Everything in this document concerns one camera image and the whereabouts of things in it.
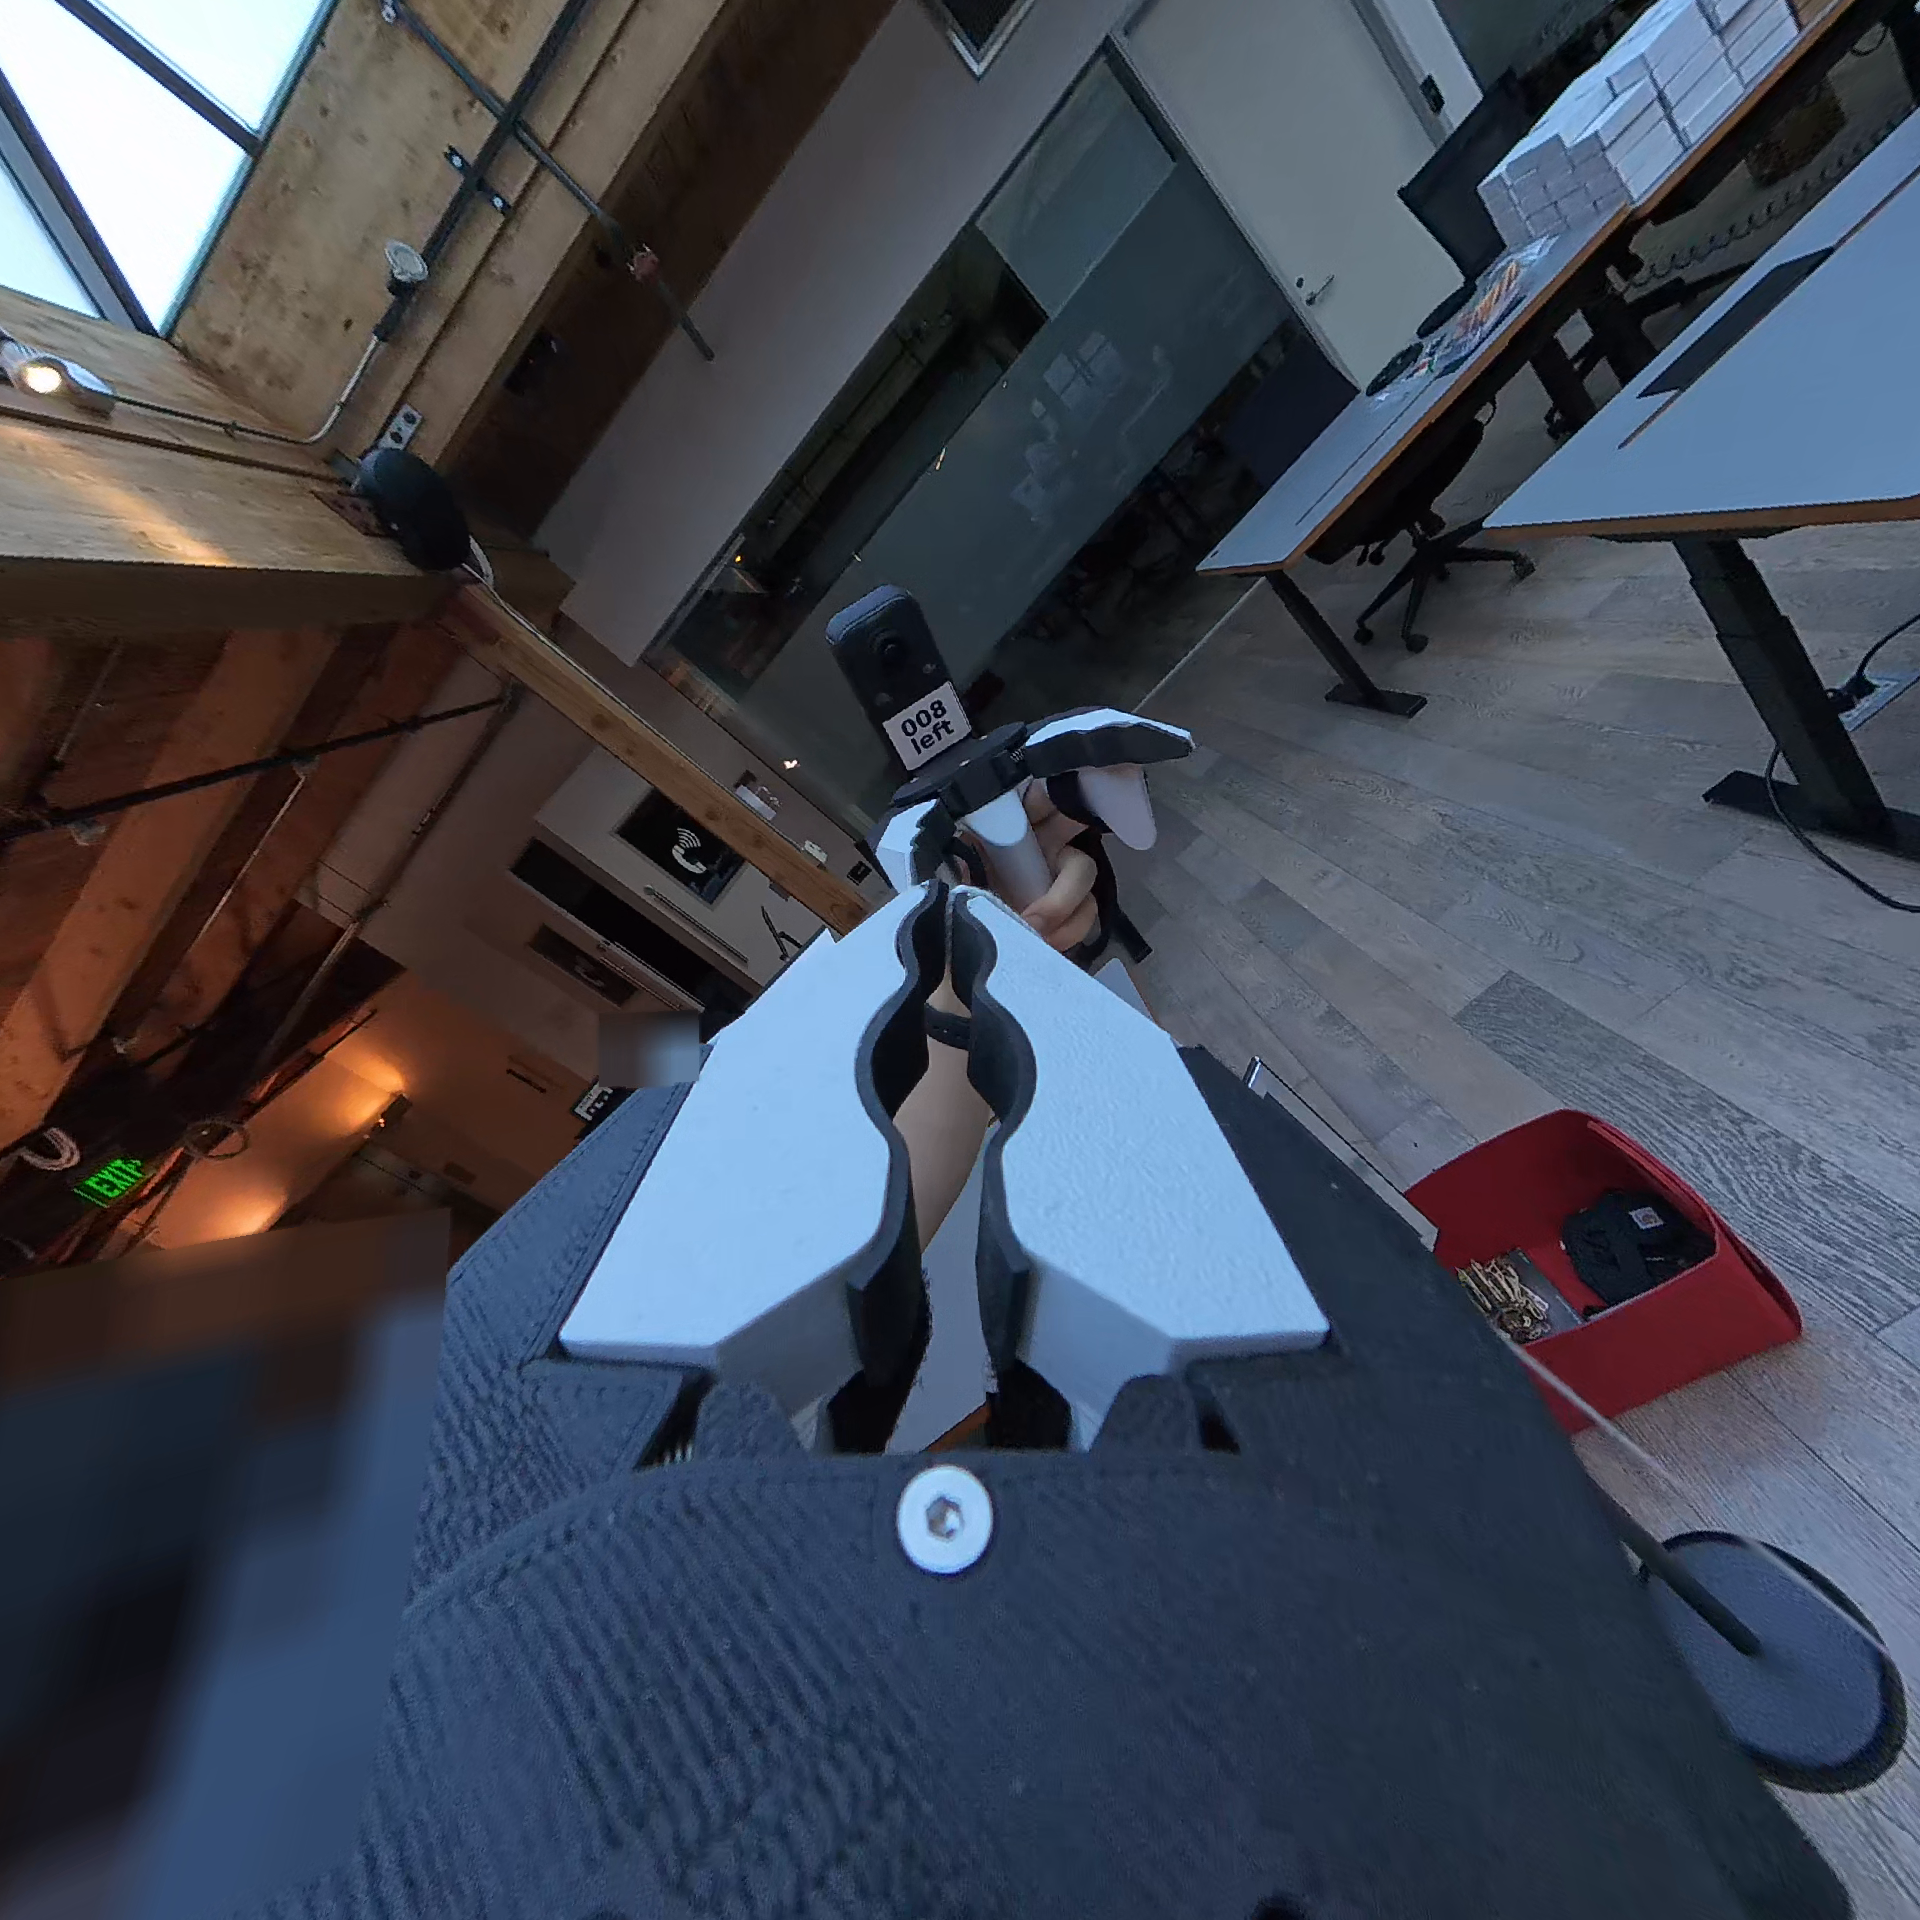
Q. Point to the frosted glass partition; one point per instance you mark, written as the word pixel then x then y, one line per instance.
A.
pixel 1051 376

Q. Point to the black monitor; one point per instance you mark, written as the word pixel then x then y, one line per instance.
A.
pixel 1462 189

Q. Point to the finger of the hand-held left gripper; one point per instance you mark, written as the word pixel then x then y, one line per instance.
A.
pixel 1117 735
pixel 908 848

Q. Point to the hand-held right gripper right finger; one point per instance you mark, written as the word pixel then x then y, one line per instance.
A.
pixel 1148 1201

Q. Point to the stack of white boxes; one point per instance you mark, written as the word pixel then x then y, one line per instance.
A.
pixel 1620 119

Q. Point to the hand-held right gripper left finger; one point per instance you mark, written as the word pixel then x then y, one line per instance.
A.
pixel 752 1186

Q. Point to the black round speaker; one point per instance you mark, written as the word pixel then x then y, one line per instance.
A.
pixel 413 504

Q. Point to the ceiling spot lamp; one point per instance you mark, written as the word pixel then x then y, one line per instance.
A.
pixel 46 376

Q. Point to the black pouch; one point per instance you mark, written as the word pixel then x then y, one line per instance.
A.
pixel 1636 1245

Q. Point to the person's left forearm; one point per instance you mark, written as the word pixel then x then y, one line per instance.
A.
pixel 945 1126

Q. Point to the black round-base stand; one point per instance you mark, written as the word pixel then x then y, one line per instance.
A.
pixel 1802 1694

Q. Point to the white door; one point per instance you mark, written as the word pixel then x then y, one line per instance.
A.
pixel 1275 135

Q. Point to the skylight window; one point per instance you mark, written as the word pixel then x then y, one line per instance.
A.
pixel 150 149

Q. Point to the green exit sign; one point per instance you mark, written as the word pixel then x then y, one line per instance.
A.
pixel 110 1186

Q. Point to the black phone sign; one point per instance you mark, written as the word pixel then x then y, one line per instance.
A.
pixel 683 856

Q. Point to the black office chair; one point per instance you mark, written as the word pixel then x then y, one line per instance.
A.
pixel 1426 495

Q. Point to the floor power strip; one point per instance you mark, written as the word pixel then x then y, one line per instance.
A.
pixel 1882 698

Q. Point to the grey-top desk with wooden edge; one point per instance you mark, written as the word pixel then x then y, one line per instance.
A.
pixel 1349 465
pixel 1726 435

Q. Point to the black ceiling pipe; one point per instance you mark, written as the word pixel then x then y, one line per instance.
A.
pixel 519 135

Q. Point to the person's left hand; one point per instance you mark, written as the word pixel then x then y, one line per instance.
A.
pixel 1066 908

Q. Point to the black wristband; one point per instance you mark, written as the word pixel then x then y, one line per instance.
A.
pixel 949 1030

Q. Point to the red storage bin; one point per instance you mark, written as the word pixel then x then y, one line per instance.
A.
pixel 1680 1335

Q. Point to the colourful packet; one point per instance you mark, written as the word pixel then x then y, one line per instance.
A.
pixel 1487 300

